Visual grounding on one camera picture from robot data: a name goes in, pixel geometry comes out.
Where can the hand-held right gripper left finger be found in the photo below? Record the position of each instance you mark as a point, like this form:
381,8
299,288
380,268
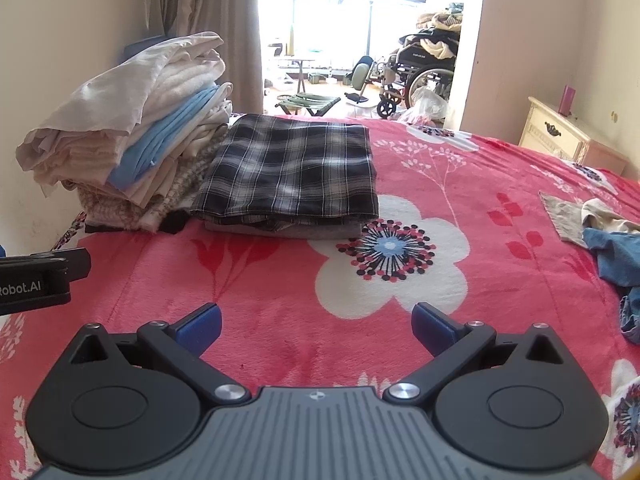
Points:
202,329

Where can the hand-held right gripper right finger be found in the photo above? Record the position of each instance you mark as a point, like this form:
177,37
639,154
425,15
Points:
429,329

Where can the black white plaid pants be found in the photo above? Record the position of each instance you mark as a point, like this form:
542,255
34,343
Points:
290,170

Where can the red floral blanket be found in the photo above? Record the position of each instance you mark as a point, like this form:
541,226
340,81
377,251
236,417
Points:
250,285

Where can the black cloth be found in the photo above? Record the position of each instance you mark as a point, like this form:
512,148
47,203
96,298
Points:
174,221

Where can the folded grey garment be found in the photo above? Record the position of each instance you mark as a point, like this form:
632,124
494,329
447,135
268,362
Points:
310,231

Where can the beige garment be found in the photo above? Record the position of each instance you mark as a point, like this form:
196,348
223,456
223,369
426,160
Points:
565,215

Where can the stack of pale folded linens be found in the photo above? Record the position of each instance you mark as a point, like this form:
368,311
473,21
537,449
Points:
125,120

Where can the blue denim jeans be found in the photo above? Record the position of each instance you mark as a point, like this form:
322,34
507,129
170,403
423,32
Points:
615,260

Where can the clear plastic bag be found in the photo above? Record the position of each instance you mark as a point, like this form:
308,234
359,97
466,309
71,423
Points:
430,105

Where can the cream nightstand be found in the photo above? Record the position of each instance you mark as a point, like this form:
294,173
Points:
555,132

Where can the green folding stool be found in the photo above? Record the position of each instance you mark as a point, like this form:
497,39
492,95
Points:
305,101

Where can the black wheelchair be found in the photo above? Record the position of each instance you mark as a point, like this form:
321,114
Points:
425,75

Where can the green padded chair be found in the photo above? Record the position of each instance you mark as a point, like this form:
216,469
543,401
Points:
361,74

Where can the pink cup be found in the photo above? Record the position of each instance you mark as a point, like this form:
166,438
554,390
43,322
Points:
567,101

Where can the small folding table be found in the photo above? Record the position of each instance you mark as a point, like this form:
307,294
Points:
300,65

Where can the beige curtain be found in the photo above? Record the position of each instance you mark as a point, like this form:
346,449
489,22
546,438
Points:
215,25

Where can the cream blanket heap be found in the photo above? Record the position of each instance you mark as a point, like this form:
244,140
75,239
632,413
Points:
440,22

